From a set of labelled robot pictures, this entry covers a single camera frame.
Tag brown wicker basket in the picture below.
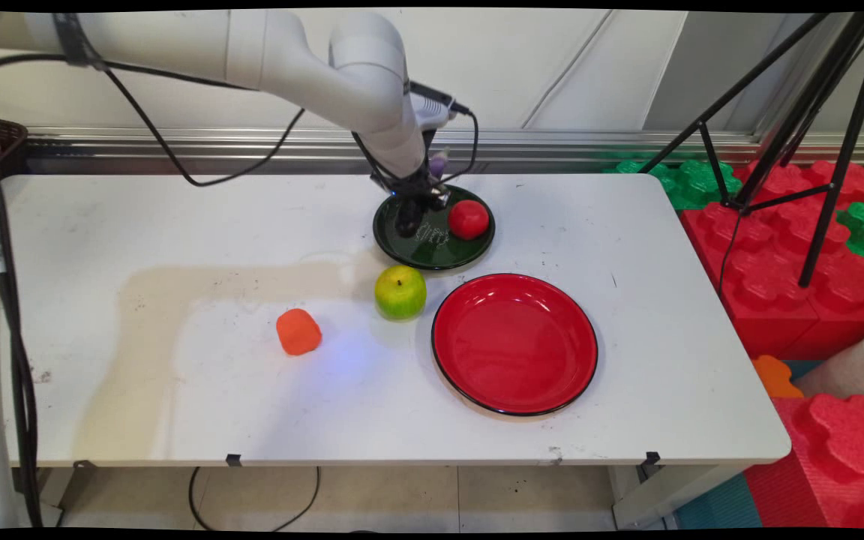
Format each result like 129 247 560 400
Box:
0 114 29 179

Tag red round plate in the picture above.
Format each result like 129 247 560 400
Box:
431 273 599 417

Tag orange toy block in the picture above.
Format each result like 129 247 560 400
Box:
276 308 323 356

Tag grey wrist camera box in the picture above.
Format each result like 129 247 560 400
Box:
406 79 472 130

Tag aluminium wall rail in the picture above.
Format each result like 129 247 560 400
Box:
27 126 864 167

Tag black floor cable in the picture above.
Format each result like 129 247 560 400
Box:
188 466 321 533

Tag blue foam mat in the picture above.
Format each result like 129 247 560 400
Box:
673 472 764 530

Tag dark purple toy eggplant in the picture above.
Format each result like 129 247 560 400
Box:
394 148 451 239

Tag red toy tomato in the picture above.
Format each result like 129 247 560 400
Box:
448 199 491 242

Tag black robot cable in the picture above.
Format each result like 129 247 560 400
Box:
0 51 480 188

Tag black tripod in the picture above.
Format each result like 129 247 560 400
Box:
638 10 864 289

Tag green toy apple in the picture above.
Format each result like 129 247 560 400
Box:
374 265 428 322

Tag black cable bundle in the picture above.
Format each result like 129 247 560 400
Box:
0 139 46 529

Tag white table leg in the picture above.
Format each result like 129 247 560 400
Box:
610 462 749 530

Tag dark green round plate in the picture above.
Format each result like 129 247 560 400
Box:
373 186 497 272

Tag large red foam block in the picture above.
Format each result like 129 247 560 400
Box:
681 160 864 361

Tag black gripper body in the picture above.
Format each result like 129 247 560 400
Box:
376 166 452 212

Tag orange foam block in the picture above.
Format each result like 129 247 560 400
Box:
751 355 806 400

